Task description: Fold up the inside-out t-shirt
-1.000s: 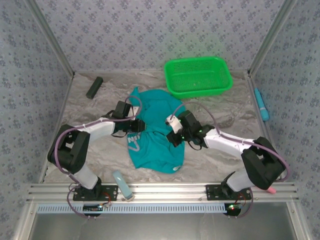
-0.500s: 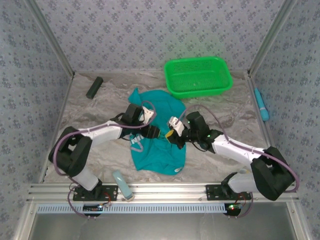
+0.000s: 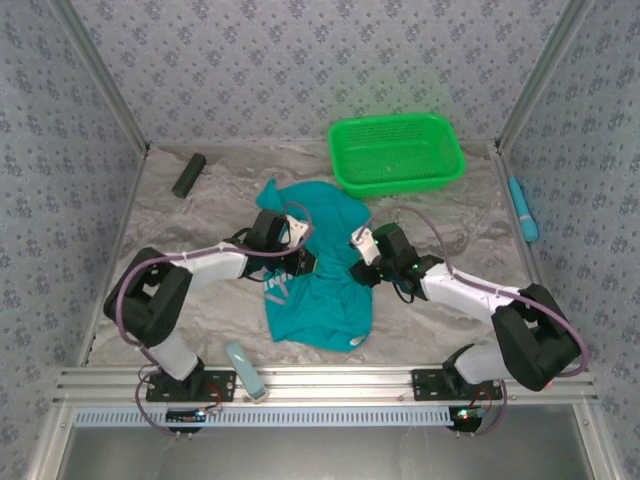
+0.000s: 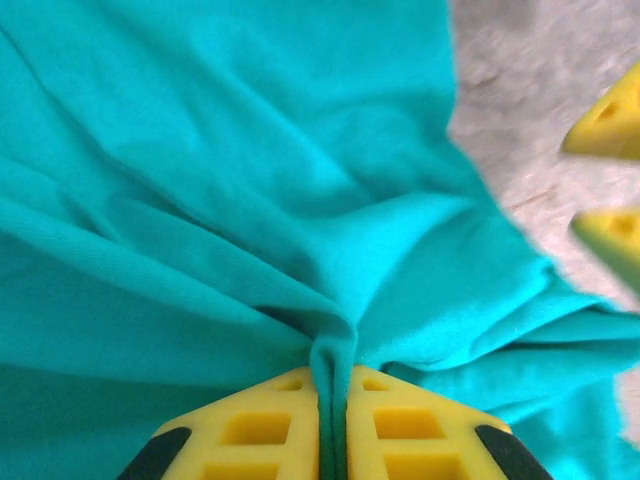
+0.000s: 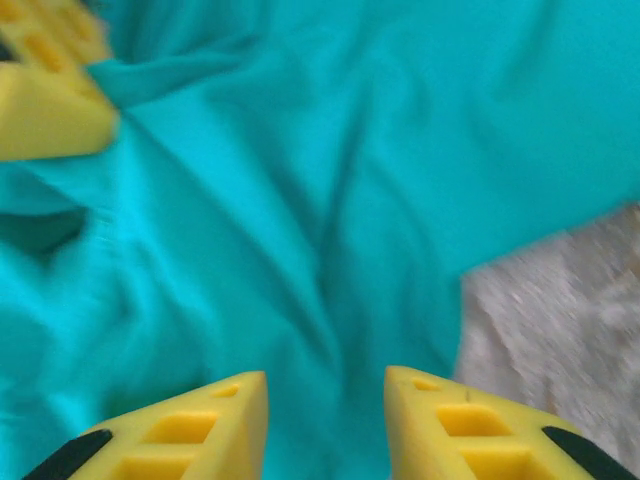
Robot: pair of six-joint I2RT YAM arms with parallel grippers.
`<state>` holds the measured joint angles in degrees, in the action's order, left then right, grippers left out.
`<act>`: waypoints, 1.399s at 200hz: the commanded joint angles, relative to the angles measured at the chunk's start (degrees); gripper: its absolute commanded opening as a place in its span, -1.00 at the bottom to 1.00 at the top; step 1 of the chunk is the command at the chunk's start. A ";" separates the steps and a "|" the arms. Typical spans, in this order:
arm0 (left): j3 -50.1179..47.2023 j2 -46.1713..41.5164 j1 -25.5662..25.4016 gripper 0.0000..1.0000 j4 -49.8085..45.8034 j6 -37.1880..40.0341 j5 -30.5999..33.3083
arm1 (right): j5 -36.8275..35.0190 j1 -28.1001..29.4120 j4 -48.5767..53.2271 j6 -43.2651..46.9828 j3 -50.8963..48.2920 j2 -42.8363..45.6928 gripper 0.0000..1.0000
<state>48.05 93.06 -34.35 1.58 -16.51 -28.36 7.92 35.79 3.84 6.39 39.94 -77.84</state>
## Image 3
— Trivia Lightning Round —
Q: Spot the teal t-shirt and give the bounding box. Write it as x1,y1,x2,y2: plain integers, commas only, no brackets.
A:
255,178,375,354

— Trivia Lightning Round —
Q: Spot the black rectangular block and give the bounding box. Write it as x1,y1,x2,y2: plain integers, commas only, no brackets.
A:
171,152,208,199

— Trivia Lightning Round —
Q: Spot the green plastic basket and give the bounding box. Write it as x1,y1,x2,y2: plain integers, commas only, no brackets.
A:
327,112,468,198

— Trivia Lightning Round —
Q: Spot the blue cylindrical tool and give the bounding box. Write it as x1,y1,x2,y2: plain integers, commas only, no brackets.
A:
507,175,540,244

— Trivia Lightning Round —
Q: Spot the pale blue lint brush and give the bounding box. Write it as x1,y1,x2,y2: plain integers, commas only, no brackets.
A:
223,339,270,404

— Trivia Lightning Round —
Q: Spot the grey metal panel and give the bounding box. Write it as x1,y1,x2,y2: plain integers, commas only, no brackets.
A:
49,424,599,480

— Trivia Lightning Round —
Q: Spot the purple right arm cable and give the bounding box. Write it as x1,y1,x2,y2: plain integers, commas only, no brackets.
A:
357,206,590,437

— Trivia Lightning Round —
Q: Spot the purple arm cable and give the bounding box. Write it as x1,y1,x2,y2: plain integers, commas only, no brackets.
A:
357,206,590,437
114,201,315,437

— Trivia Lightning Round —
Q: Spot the aluminium side rail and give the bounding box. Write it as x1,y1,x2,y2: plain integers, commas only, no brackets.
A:
74,144,151,369
492,142,574,364

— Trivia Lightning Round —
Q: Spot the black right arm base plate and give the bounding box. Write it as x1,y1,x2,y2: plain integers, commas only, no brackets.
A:
410,368,504,403

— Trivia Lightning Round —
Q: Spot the aluminium table edge rail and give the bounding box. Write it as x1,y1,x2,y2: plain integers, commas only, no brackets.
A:
49,363,599,407

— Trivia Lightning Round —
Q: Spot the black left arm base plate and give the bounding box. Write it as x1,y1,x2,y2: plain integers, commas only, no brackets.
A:
144,368,237,404

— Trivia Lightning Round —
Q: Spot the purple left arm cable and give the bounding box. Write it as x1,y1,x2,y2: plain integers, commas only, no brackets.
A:
114,201,315,437

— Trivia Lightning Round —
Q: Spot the slotted pale blue cable duct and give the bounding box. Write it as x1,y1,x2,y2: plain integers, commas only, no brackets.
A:
69,405,459,429

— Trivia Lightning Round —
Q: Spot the aluminium frame post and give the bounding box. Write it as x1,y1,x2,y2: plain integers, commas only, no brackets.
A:
47,0,151,156
494,0,596,151

